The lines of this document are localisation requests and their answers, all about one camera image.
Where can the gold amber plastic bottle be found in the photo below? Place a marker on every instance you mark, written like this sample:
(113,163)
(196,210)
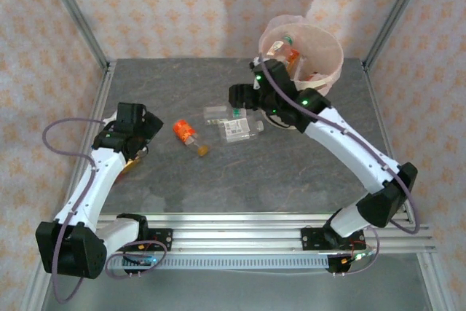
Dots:
(132,164)

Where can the barcode label white-cap bottle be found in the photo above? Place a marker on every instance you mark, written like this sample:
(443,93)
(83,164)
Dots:
(236,128)

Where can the orange label amber-cap bottle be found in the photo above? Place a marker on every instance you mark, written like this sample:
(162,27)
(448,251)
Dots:
(183,130)

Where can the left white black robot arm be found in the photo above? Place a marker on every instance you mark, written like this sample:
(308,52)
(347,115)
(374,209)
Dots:
(94,183)

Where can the pink translucent plastic bin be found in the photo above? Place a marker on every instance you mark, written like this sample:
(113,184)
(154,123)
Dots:
(327,52)

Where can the clear square green-cap bottle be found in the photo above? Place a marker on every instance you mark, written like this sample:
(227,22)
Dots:
(215,114)

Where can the aluminium base beam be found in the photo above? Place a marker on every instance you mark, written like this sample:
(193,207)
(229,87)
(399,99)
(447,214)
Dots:
(236,234)

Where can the small circuit board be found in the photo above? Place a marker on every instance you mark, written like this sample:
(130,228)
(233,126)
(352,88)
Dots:
(358,256)
(142,260)

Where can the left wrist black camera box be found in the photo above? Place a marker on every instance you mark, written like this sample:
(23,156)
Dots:
(154,127)

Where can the aluminium frame post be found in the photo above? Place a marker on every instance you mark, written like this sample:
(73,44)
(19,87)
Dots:
(396,12)
(75,12)

